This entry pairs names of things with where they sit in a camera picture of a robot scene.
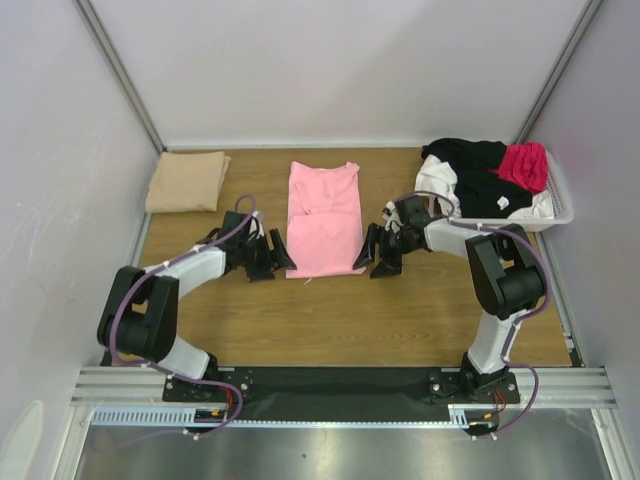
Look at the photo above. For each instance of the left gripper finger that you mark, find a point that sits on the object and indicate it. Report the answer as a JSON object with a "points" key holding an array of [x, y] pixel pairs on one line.
{"points": [[280, 257], [259, 273]]}

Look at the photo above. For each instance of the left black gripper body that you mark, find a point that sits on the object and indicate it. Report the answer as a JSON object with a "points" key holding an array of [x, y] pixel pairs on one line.
{"points": [[255, 251]]}

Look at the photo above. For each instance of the aluminium frame rail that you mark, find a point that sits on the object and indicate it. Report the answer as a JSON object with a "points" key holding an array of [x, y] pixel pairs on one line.
{"points": [[114, 386]]}

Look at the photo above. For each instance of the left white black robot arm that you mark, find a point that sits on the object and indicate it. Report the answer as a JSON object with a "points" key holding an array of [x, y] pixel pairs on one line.
{"points": [[140, 317]]}

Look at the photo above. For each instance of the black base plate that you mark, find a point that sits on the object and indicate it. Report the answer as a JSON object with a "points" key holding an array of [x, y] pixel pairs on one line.
{"points": [[360, 394]]}

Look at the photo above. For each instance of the white plastic laundry basket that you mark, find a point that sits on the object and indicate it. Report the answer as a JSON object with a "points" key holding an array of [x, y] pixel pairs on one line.
{"points": [[559, 198]]}

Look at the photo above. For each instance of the crimson red t shirt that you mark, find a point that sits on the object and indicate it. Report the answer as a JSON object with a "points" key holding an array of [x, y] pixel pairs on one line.
{"points": [[525, 165]]}

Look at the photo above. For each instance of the grey slotted cable duct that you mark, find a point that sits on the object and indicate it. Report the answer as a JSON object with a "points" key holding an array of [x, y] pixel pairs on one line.
{"points": [[190, 417]]}

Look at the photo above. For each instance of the pink t shirt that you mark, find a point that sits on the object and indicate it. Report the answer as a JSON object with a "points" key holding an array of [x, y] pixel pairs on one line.
{"points": [[324, 232]]}

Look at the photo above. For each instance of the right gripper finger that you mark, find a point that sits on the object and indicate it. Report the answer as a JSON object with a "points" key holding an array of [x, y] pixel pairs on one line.
{"points": [[372, 241], [386, 270]]}

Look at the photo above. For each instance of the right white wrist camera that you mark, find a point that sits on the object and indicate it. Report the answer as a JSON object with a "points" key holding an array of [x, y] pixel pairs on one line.
{"points": [[389, 212]]}

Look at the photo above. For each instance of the black t shirt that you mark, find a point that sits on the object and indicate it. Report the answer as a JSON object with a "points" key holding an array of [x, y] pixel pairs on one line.
{"points": [[466, 156]]}

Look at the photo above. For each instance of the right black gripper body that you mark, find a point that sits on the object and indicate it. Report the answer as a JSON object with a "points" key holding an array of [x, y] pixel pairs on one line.
{"points": [[388, 246]]}

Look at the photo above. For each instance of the folded beige t shirt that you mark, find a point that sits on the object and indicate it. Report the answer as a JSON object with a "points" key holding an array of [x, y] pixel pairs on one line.
{"points": [[189, 182]]}

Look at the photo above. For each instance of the white t shirt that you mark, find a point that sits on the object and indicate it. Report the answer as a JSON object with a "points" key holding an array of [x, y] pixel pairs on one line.
{"points": [[435, 180]]}

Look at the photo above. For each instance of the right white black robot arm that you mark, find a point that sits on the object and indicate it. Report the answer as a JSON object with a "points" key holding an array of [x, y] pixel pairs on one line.
{"points": [[510, 281]]}

